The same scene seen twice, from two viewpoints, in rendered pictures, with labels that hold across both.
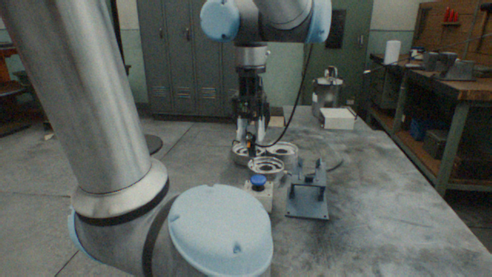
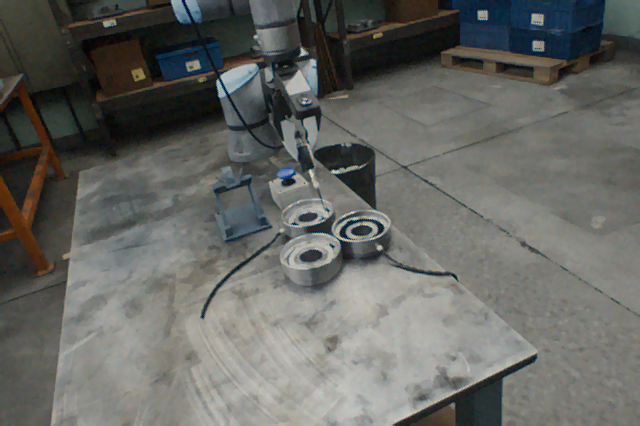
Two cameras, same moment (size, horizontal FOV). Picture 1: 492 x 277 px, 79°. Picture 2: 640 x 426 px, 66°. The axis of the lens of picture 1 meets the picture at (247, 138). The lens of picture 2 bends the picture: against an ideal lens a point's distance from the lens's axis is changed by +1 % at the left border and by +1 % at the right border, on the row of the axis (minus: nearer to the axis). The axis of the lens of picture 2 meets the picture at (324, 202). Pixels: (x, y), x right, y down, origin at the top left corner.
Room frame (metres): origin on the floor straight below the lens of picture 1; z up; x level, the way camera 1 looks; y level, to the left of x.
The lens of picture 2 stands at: (1.54, -0.37, 1.30)
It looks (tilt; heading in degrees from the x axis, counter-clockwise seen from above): 28 degrees down; 155
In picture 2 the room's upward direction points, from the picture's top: 10 degrees counter-clockwise
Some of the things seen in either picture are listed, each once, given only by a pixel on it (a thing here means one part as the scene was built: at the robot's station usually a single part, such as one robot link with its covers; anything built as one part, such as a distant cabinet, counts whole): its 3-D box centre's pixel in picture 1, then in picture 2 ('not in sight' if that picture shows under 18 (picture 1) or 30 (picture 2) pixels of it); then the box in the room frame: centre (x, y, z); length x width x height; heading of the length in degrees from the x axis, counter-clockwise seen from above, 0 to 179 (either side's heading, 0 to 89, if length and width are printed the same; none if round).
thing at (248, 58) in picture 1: (251, 56); (277, 38); (0.69, -0.01, 1.15); 0.08 x 0.08 x 0.05
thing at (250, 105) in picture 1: (250, 92); (286, 81); (0.69, -0.01, 1.07); 0.09 x 0.08 x 0.12; 170
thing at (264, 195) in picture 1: (257, 196); (289, 189); (0.63, -0.03, 0.82); 0.08 x 0.07 x 0.05; 173
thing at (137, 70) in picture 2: not in sight; (121, 65); (-2.83, 0.10, 0.64); 0.49 x 0.40 x 0.37; 88
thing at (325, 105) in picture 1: (331, 95); not in sight; (1.68, -0.48, 0.83); 0.41 x 0.19 x 0.30; 177
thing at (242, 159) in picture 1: (248, 154); (362, 234); (0.89, 0.00, 0.82); 0.10 x 0.10 x 0.04
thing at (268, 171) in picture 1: (265, 170); (309, 220); (0.77, -0.05, 0.82); 0.10 x 0.10 x 0.04
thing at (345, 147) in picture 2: not in sight; (344, 198); (-0.25, 0.57, 0.21); 0.34 x 0.34 x 0.43
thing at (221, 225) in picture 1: (217, 250); (244, 93); (0.29, 0.04, 0.97); 0.13 x 0.12 x 0.14; 66
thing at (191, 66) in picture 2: not in sight; (189, 58); (-2.78, 0.63, 0.56); 0.52 x 0.38 x 0.22; 80
